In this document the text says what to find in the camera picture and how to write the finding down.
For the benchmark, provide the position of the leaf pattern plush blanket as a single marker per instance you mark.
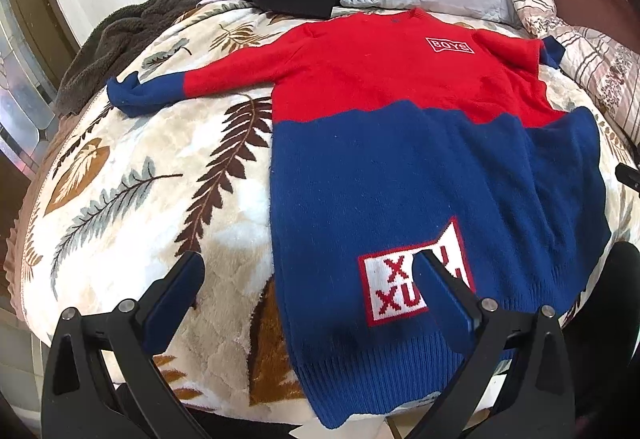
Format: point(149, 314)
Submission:
point(120, 198)

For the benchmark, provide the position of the dark brown fleece blanket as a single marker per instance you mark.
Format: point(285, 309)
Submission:
point(112, 46)

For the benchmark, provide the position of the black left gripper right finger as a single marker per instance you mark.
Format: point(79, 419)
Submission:
point(514, 381)

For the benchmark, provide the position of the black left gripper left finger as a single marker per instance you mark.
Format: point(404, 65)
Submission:
point(79, 400)

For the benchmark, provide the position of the striped floral beige pillow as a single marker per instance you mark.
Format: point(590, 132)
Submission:
point(607, 70)

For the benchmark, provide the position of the red and blue kids sweater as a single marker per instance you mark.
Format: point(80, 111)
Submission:
point(392, 134)

